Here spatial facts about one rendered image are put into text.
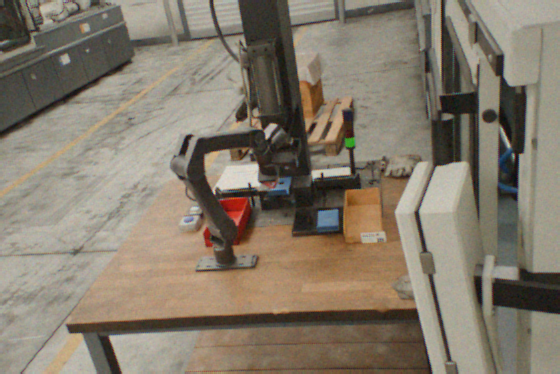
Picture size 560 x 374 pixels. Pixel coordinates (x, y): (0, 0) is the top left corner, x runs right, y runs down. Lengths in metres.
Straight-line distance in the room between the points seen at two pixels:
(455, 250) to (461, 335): 0.15
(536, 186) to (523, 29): 0.21
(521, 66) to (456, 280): 0.31
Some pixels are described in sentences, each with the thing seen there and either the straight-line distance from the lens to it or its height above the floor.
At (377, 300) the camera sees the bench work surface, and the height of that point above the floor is 0.90.
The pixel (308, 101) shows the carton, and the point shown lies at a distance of 5.32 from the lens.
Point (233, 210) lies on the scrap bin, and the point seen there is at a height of 0.91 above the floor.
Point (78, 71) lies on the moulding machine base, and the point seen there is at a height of 0.30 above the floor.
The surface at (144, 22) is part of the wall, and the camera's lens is 12.26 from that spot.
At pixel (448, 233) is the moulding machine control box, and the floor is 1.42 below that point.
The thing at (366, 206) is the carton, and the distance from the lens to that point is 1.98.
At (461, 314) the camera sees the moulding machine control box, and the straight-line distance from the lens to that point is 0.89.
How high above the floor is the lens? 1.85
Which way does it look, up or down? 25 degrees down
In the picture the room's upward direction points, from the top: 11 degrees counter-clockwise
